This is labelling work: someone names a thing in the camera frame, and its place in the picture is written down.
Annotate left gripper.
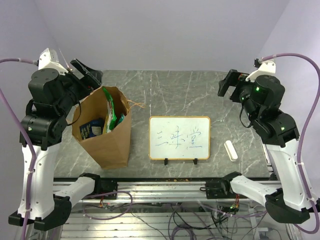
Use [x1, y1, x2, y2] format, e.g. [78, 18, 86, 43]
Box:
[57, 57, 104, 116]

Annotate green Chuba chips bag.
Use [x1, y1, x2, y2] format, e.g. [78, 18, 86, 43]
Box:
[102, 87, 117, 134]

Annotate dark blue snack bag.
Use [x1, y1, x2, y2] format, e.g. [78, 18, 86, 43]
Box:
[79, 118, 104, 140]

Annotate brown paper bag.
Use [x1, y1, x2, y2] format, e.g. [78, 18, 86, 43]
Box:
[72, 86, 132, 170]

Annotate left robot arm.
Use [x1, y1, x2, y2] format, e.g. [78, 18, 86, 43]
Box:
[8, 59, 103, 231]

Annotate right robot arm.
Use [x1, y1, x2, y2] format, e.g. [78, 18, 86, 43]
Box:
[200, 69, 320, 224]

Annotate teal snack packet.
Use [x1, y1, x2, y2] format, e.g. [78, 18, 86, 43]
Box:
[115, 113, 125, 127]

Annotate white board eraser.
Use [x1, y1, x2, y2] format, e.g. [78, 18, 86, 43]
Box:
[224, 140, 238, 162]

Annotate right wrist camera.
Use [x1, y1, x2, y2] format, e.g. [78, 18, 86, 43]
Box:
[245, 58, 276, 83]

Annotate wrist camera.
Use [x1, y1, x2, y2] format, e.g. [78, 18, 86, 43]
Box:
[38, 48, 67, 75]
[245, 58, 276, 83]

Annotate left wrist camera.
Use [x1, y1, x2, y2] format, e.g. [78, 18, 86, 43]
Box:
[38, 48, 67, 75]

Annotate small whiteboard with frame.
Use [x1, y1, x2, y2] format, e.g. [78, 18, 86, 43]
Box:
[148, 116, 211, 165]

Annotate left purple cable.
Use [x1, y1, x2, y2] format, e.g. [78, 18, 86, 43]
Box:
[0, 57, 38, 240]

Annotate aluminium rail frame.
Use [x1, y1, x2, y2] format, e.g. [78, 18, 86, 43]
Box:
[57, 178, 302, 240]

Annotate loose wires under table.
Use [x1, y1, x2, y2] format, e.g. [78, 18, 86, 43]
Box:
[82, 191, 268, 240]

